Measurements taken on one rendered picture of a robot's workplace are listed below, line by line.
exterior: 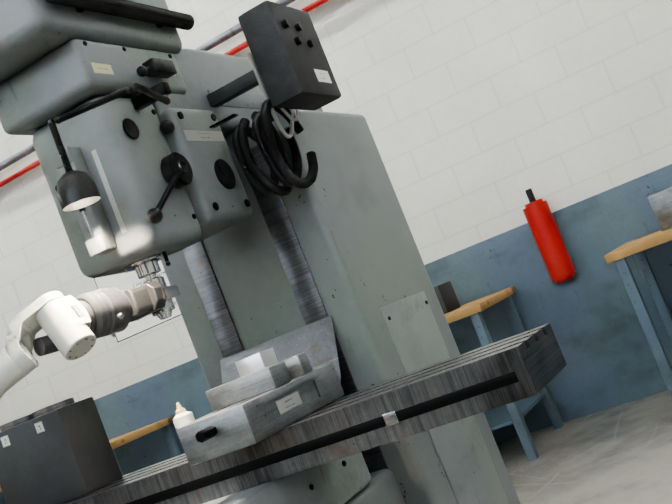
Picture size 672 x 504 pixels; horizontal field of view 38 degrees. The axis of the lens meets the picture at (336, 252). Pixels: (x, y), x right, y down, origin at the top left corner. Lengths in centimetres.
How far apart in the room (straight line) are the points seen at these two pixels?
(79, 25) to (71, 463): 88
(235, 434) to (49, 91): 74
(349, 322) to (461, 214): 394
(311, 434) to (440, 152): 451
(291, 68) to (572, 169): 401
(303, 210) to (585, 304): 390
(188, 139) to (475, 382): 83
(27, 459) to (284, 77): 97
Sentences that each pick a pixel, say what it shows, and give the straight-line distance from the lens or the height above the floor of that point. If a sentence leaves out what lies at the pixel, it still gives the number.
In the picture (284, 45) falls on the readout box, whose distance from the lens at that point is 203.
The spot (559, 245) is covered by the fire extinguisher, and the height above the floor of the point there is 100.
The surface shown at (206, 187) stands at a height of 141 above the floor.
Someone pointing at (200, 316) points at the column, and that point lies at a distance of 236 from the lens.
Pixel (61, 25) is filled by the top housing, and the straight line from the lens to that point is 188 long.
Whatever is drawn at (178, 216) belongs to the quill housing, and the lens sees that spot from 194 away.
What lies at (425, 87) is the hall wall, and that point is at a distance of 615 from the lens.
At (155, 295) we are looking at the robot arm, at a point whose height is 123.
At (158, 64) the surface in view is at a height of 167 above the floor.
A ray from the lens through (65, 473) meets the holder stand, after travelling 213.
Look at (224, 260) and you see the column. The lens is 230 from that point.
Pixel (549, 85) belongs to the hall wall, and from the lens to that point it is 593.
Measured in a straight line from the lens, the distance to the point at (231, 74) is 236.
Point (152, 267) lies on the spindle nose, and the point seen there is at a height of 129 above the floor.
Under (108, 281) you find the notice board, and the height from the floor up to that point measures 198.
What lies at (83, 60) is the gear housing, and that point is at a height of 168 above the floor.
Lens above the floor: 105
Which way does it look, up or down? 4 degrees up
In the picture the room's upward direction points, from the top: 22 degrees counter-clockwise
